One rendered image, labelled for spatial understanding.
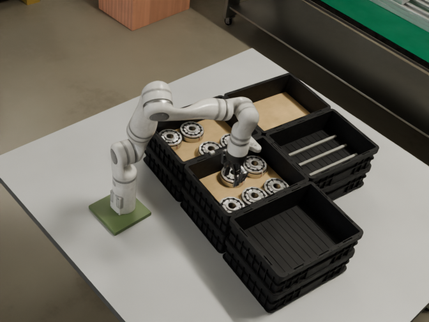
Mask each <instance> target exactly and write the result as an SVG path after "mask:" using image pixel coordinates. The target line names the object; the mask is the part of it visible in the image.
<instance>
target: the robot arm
mask: <svg viewBox="0 0 429 322"><path fill-rule="evenodd" d="M233 114H235V115H236V118H237V119H238V122H236V123H234V125H233V127H232V130H231V134H230V139H229V141H228V145H227V149H224V150H222V160H221V163H222V164H223V165H224V166H223V167H224V171H223V175H224V176H228V175H229V173H230V167H231V168H232V172H233V175H234V182H233V187H237V186H239V183H241V182H243V181H245V179H246V177H247V176H248V173H249V172H248V171H246V170H245V169H244V162H245V160H246V158H247V155H248V150H251V151H254V152H256V153H259V152H260V151H261V146H260V145H259V144H258V143H257V142H256V140H255V139H254V138H253V137H252V132H253V131H254V130H255V127H256V126H257V124H258V122H259V113H258V111H257V109H256V108H255V106H254V104H253V102H252V101H251V100H250V99H249V98H246V97H236V98H230V99H220V98H204V99H201V100H199V101H198V102H195V103H194V104H192V105H190V106H188V107H185V108H175V107H174V106H173V100H172V92H171V89H170V87H169V85H168V84H167V83H165V82H163V81H159V80H158V81H154V82H150V83H149V84H147V85H146V86H145V87H144V88H143V90H142V92H141V95H140V100H139V103H138V106H137V108H136V109H135V112H134V113H133V116H132V117H131V119H130V121H129V123H128V125H127V127H126V134H127V137H128V139H126V140H123V141H119V142H115V143H114V144H112V146H111V147H110V155H111V166H112V190H110V207H111V208H112V209H113V210H114V211H115V212H116V213H117V214H118V215H122V214H129V213H131V212H132V211H133V210H134V209H135V207H136V191H137V169H136V167H135V166H134V165H133V164H134V163H136V162H138V161H140V160H141V159H142V157H143V154H144V151H145V149H146V146H147V144H148V142H149V141H150V139H151V138H152V136H153V135H154V133H155V131H156V128H157V124H158V121H181V120H191V119H211V120H218V121H228V120H229V119H230V118H231V117H232V115H233ZM224 159H225V160H224ZM236 171H237V172H236ZM237 175H239V176H238V177H237Z"/></svg>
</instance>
